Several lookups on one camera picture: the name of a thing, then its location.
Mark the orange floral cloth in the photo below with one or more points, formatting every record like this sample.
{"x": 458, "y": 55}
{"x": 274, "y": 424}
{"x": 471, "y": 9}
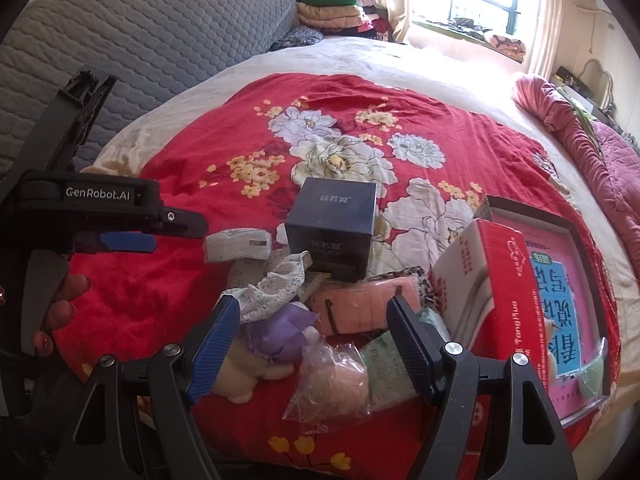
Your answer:
{"x": 507, "y": 46}

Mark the cream bed sheet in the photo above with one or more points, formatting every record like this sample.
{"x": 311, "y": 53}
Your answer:
{"x": 400, "y": 65}

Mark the dark patterned cloth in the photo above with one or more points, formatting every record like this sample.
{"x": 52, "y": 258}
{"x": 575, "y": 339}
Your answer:
{"x": 300, "y": 37}

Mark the stack of folded clothes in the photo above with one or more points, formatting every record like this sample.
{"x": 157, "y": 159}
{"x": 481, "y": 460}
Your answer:
{"x": 330, "y": 12}

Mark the red cardboard carton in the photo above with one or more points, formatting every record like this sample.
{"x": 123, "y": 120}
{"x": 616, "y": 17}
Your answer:
{"x": 505, "y": 280}

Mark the pink quilt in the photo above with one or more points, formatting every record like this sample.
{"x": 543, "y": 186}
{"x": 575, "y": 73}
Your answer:
{"x": 590, "y": 160}

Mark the red floral blanket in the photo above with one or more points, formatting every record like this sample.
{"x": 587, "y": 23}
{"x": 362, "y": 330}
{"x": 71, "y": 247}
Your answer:
{"x": 200, "y": 160}

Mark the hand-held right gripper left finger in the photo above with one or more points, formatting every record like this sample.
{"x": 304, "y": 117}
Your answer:
{"x": 215, "y": 350}

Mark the pink folded towel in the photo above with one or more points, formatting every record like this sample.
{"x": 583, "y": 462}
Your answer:
{"x": 355, "y": 307}

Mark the leopard print cloth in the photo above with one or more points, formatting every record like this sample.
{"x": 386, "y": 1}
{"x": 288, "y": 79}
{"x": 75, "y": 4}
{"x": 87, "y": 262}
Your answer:
{"x": 407, "y": 276}

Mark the grey quilted headboard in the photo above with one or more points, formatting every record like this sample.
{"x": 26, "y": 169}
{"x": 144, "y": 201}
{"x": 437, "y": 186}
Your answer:
{"x": 150, "y": 35}

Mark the person's left hand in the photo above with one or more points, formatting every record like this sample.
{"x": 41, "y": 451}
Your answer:
{"x": 67, "y": 287}

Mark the clear bag with pink puff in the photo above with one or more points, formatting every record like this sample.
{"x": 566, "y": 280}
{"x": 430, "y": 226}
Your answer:
{"x": 330, "y": 385}

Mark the dark crumpled clothes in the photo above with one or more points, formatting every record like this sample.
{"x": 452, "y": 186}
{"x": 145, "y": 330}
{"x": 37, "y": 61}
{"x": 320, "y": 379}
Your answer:
{"x": 470, "y": 26}

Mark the metal chair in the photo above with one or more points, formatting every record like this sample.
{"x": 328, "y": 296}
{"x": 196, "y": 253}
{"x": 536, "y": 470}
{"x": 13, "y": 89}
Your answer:
{"x": 611, "y": 82}

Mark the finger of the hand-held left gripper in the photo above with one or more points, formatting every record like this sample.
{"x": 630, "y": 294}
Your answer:
{"x": 185, "y": 224}
{"x": 127, "y": 242}

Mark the cream plush bear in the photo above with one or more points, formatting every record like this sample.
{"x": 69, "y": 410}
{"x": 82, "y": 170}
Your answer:
{"x": 240, "y": 372}

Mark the purple fabric piece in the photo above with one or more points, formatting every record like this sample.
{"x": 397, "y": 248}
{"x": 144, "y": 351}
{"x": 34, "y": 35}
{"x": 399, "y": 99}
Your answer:
{"x": 280, "y": 335}

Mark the shallow box with pink print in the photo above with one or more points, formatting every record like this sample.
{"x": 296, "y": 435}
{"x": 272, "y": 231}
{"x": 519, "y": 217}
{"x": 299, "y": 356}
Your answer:
{"x": 565, "y": 300}

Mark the green cloth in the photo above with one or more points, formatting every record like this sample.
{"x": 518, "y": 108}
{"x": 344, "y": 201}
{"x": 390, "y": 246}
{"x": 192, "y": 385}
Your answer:
{"x": 575, "y": 105}

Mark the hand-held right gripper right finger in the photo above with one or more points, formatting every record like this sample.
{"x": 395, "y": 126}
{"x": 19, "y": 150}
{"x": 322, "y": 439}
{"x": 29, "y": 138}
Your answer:
{"x": 407, "y": 355}

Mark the white floral cloth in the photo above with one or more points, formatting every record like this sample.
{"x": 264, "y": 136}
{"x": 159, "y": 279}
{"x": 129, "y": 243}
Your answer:
{"x": 275, "y": 285}

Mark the green tissue packet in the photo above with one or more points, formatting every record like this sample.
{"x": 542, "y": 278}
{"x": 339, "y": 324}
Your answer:
{"x": 385, "y": 365}

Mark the dark blue square box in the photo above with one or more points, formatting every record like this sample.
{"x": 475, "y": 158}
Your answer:
{"x": 330, "y": 220}

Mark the white printed packet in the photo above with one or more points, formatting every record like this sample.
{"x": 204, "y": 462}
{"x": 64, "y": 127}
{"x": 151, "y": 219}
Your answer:
{"x": 232, "y": 247}

